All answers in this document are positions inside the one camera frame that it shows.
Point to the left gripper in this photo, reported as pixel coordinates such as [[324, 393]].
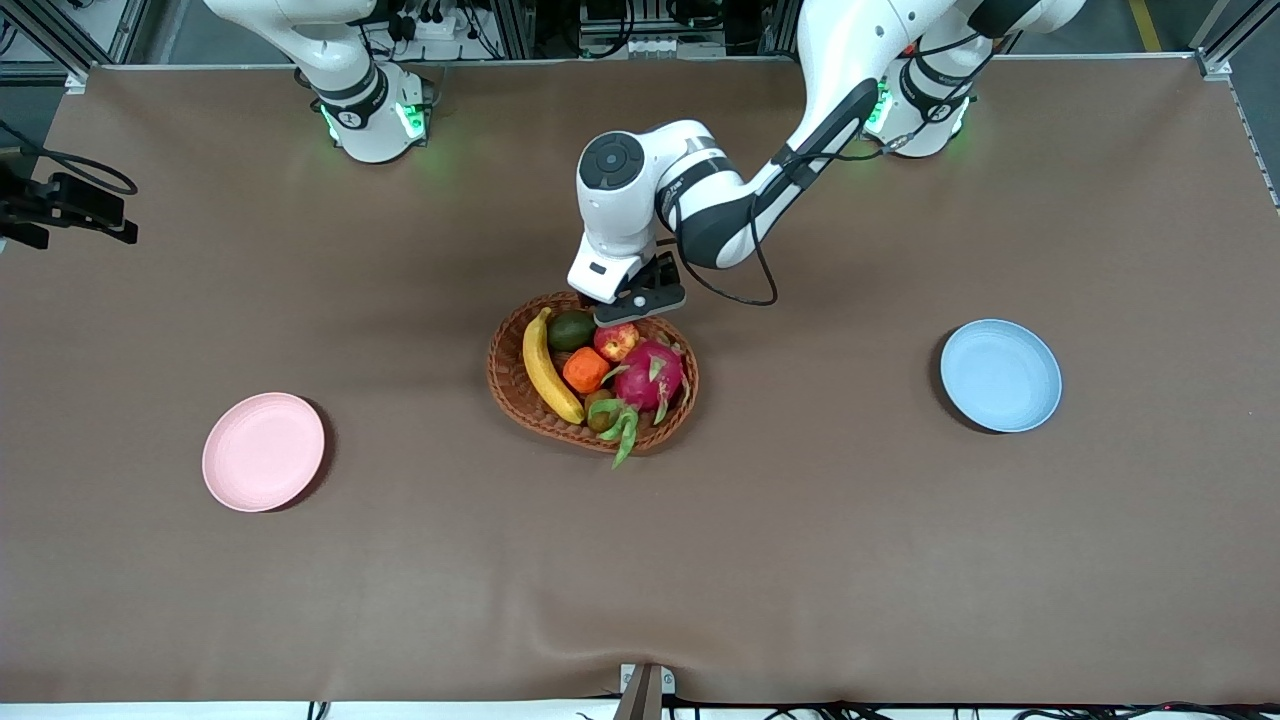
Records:
[[667, 269]]

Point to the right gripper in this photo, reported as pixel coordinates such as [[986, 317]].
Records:
[[52, 200]]

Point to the red yellow apple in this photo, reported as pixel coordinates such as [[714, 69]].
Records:
[[617, 343]]

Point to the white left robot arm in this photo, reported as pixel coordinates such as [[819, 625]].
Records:
[[850, 70]]

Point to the yellow banana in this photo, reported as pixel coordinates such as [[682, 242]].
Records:
[[542, 370]]

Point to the green avocado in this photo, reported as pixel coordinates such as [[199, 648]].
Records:
[[572, 333]]

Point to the pink dragon fruit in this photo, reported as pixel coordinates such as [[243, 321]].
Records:
[[650, 375]]

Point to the orange tangerine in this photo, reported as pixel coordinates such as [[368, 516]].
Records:
[[585, 370]]

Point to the brown kiwi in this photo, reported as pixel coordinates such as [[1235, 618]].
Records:
[[598, 408]]

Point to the green bean pods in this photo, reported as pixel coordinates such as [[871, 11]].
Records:
[[627, 435]]

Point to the brown wicker basket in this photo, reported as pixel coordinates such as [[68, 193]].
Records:
[[510, 390]]

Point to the pink plate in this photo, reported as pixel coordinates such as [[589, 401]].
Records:
[[263, 452]]

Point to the brown table cloth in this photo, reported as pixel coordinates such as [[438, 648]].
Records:
[[800, 560]]

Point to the white power strip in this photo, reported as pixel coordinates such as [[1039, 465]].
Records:
[[430, 22]]

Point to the light blue plate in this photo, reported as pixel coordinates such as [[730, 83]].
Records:
[[1000, 376]]

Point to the aluminium frame post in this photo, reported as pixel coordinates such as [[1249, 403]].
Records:
[[1225, 40], [60, 40]]

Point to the grey metal camera bracket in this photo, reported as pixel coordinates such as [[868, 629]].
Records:
[[645, 692]]

